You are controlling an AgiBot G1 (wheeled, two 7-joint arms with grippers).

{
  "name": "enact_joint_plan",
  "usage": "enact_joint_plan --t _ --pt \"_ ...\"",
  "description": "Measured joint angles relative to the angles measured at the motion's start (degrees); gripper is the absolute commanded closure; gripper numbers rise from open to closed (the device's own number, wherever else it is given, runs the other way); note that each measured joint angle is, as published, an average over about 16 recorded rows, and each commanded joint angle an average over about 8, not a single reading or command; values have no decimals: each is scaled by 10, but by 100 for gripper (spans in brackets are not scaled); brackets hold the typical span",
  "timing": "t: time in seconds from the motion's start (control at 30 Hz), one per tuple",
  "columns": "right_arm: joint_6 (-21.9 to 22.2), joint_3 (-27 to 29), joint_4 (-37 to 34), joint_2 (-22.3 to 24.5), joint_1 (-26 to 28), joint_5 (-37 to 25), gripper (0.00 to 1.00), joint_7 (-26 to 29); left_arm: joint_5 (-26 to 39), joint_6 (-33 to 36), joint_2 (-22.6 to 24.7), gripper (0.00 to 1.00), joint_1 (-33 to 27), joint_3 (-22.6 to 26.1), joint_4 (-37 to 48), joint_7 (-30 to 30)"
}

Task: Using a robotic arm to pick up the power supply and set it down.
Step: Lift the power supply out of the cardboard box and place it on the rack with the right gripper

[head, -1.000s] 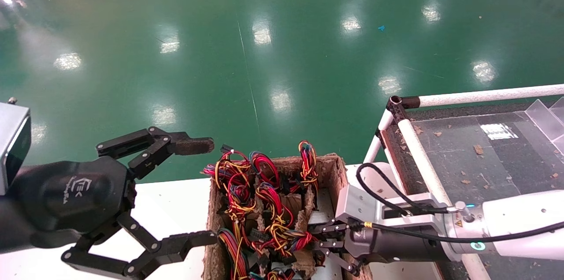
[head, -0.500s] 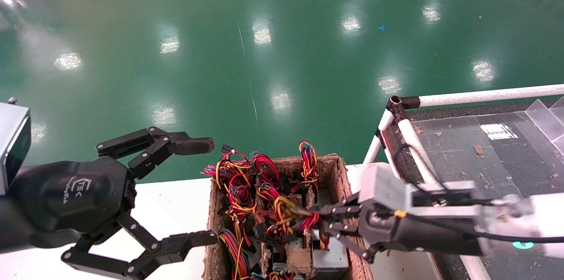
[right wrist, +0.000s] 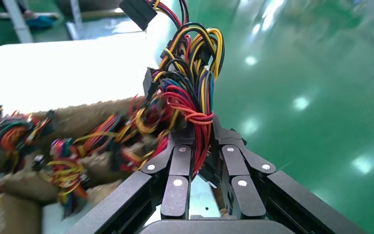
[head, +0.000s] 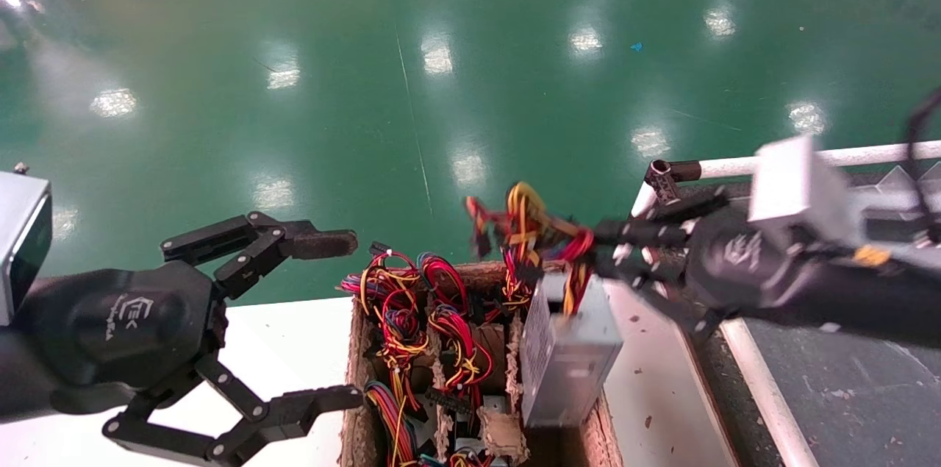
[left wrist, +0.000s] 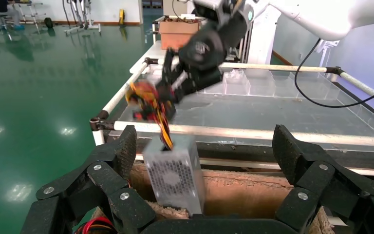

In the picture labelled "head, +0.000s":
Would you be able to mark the yellow label tag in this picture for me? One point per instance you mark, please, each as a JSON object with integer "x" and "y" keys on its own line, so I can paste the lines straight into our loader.
{"x": 871, "y": 255}

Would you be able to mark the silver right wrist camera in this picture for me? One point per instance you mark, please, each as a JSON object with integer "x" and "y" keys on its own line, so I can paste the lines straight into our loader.
{"x": 794, "y": 187}

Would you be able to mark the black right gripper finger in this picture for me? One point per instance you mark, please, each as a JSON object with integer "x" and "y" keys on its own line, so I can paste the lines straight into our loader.
{"x": 647, "y": 232}
{"x": 662, "y": 283}

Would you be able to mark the worn cardboard box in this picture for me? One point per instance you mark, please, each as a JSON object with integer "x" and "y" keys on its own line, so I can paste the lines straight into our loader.
{"x": 360, "y": 437}

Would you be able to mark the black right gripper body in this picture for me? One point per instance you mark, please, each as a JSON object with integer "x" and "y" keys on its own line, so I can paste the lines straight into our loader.
{"x": 735, "y": 268}

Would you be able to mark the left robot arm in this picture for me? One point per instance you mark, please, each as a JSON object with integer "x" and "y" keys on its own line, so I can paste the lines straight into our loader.
{"x": 18, "y": 379}

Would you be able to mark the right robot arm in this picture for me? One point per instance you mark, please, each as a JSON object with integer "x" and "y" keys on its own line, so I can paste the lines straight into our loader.
{"x": 867, "y": 301}

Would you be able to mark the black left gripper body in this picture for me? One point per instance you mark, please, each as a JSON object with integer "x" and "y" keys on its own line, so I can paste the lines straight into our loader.
{"x": 125, "y": 327}

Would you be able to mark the clear acrylic divider organizer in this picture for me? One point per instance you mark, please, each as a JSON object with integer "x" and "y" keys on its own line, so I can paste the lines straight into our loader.
{"x": 900, "y": 184}

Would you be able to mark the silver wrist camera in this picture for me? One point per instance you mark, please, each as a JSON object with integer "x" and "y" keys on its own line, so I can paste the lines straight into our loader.
{"x": 794, "y": 187}
{"x": 22, "y": 246}

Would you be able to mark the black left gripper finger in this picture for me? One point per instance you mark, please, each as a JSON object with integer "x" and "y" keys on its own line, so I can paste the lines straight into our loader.
{"x": 253, "y": 250}
{"x": 294, "y": 404}

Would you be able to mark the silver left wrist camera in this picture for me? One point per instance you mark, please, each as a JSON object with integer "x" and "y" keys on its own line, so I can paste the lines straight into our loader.
{"x": 22, "y": 246}

